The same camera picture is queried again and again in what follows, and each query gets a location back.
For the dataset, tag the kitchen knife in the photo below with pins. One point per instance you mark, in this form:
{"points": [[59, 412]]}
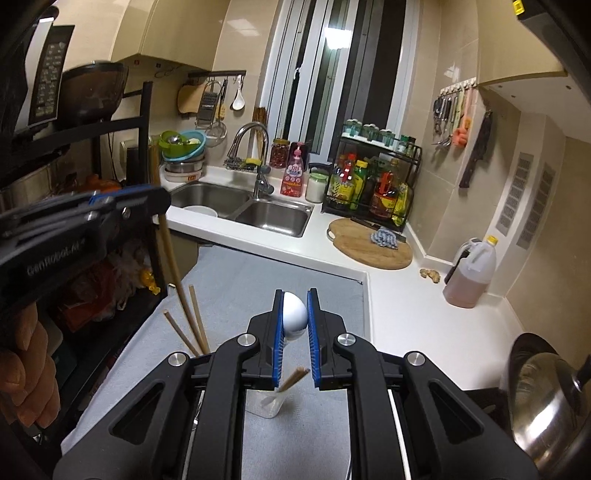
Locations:
{"points": [[364, 223]]}

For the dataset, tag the white plate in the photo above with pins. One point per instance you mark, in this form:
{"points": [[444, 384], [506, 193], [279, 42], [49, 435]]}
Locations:
{"points": [[201, 211]]}

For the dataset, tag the row of sauce bottles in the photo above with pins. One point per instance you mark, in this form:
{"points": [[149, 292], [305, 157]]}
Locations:
{"points": [[383, 191]]}

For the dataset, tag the wall vent grille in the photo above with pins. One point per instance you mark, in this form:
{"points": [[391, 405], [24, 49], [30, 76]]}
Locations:
{"points": [[515, 191], [535, 205]]}

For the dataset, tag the black microwave oven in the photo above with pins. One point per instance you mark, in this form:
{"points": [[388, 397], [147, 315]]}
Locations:
{"points": [[51, 74]]}

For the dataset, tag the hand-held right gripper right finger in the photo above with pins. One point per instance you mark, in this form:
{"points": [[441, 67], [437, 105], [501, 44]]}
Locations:
{"points": [[313, 350]]}

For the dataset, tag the steel wok lid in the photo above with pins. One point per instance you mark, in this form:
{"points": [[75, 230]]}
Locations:
{"points": [[549, 406]]}

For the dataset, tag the black hook rail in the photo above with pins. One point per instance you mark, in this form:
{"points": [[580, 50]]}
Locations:
{"points": [[217, 74]]}

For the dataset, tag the person's left hand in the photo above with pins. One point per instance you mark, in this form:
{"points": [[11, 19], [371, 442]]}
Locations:
{"points": [[32, 378]]}

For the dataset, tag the single wooden chopstick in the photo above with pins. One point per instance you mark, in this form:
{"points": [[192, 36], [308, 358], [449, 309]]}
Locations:
{"points": [[168, 244]]}

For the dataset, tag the blue plastic bowl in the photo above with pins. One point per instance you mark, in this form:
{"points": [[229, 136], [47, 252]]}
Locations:
{"points": [[191, 150]]}

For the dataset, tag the beige wall cabinet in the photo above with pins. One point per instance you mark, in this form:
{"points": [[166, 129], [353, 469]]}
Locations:
{"points": [[175, 32], [508, 46]]}

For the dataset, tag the white ceramic spoon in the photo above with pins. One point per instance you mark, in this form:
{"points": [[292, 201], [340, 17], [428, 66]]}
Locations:
{"points": [[295, 316]]}

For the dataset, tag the yellow plastic item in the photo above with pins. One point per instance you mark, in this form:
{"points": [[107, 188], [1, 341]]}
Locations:
{"points": [[150, 281]]}

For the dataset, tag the orange lidded pot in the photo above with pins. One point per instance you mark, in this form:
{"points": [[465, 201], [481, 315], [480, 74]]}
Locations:
{"points": [[99, 184]]}

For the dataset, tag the red dish soap bottle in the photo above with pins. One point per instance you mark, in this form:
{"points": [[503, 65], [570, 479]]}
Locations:
{"points": [[293, 177]]}

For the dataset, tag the metal grater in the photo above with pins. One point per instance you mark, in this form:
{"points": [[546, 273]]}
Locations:
{"points": [[208, 106]]}

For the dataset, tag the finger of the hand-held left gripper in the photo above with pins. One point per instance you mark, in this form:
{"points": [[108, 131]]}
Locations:
{"points": [[147, 205], [129, 193]]}

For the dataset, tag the row of spice jars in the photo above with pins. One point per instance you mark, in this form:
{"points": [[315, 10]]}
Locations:
{"points": [[378, 134]]}

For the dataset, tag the grey table mat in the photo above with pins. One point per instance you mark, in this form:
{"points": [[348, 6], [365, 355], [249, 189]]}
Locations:
{"points": [[277, 272]]}

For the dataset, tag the round wooden cutting board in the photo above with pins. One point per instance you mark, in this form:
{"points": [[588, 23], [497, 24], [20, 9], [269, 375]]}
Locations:
{"points": [[360, 251]]}

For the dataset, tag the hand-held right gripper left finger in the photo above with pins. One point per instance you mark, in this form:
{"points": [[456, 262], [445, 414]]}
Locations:
{"points": [[278, 350]]}

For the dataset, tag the white hook rail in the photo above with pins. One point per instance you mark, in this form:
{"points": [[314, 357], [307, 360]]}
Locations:
{"points": [[457, 87]]}

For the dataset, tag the steel double sink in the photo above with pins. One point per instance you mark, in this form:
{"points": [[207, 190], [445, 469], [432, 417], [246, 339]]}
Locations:
{"points": [[272, 217]]}

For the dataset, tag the red plastic bag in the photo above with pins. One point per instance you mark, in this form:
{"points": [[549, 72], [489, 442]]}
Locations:
{"points": [[87, 300]]}

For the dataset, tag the large steel pot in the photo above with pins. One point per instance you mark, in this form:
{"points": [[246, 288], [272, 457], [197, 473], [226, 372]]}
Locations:
{"points": [[23, 189]]}

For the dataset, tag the dark glass pot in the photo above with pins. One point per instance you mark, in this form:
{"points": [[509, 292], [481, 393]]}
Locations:
{"points": [[92, 92]]}

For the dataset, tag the range hood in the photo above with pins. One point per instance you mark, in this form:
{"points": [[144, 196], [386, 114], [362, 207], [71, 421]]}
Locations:
{"points": [[563, 23]]}

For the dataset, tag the ginger pieces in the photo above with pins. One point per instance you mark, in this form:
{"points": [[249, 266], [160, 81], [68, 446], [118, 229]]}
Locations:
{"points": [[429, 274]]}

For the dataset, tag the white hanging ladle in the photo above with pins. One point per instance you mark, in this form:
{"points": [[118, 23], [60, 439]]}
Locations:
{"points": [[238, 101]]}

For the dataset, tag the cooking oil jug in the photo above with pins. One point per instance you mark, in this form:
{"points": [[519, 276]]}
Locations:
{"points": [[468, 281]]}

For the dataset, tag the chrome faucet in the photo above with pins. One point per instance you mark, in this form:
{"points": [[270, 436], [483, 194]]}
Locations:
{"points": [[258, 184]]}

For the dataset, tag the hanging metal kitchen tools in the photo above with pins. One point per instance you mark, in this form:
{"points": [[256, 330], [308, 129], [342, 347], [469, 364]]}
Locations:
{"points": [[443, 120]]}

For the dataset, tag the black cleaver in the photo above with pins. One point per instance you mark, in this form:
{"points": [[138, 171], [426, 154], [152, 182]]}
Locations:
{"points": [[478, 152]]}

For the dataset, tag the brown stick bundle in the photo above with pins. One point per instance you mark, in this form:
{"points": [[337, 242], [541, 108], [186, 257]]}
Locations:
{"points": [[261, 120]]}

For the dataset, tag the set of wooden chopsticks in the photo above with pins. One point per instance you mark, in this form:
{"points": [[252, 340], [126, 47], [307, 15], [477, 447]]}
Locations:
{"points": [[195, 302]]}

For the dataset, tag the hanging wooden cutting board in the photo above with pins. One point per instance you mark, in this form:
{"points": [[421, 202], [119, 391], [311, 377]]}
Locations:
{"points": [[189, 99]]}

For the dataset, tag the stacked steel bowls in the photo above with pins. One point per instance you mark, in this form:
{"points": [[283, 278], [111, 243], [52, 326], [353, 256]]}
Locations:
{"points": [[182, 170]]}

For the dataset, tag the clear plastic utensil container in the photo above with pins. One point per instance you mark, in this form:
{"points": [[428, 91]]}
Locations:
{"points": [[268, 406]]}

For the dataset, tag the glass jar red contents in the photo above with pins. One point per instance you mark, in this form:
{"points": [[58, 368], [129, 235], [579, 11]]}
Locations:
{"points": [[279, 154]]}

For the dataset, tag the stacked colourful bowls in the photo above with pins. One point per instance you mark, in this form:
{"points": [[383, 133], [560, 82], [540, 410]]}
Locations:
{"points": [[173, 141]]}

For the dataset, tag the white framed window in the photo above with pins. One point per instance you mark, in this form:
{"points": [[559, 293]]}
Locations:
{"points": [[341, 69]]}

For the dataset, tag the orange hanging brush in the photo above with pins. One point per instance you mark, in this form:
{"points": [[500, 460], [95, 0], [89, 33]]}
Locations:
{"points": [[462, 134]]}

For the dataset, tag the black spice rack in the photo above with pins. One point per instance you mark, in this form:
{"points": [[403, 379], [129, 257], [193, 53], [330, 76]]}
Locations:
{"points": [[418, 184]]}

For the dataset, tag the white lidded jar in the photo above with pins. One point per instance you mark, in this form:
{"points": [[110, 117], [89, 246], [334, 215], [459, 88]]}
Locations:
{"points": [[316, 187]]}

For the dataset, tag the grey dishcloth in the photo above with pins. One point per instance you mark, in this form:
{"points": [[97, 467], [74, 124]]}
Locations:
{"points": [[383, 237]]}

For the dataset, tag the black shelf rack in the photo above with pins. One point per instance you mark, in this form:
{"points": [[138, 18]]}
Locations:
{"points": [[144, 115]]}

